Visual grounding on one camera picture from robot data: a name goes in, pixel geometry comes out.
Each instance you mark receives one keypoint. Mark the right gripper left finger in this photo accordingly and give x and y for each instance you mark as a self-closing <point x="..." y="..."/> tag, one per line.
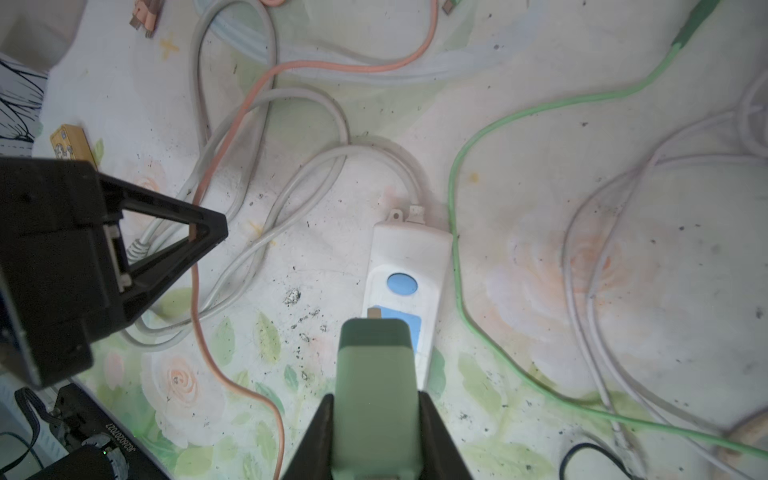
<point x="312" y="459"/>

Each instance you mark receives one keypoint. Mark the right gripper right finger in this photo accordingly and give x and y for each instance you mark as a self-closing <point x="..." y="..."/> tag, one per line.
<point x="441" y="457"/>

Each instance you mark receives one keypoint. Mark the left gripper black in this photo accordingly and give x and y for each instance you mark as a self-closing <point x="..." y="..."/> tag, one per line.
<point x="66" y="280"/>

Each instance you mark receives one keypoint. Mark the green plug adapter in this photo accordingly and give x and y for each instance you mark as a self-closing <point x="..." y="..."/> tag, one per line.
<point x="376" y="433"/>

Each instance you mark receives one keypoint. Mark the small yellow tag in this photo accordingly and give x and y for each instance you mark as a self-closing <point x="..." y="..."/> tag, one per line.
<point x="69" y="142"/>

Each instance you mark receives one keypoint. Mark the white blue power strip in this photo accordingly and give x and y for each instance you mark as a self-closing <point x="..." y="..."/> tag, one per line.
<point x="407" y="269"/>

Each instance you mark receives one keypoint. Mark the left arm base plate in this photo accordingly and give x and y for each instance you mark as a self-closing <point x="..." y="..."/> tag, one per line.
<point x="97" y="446"/>

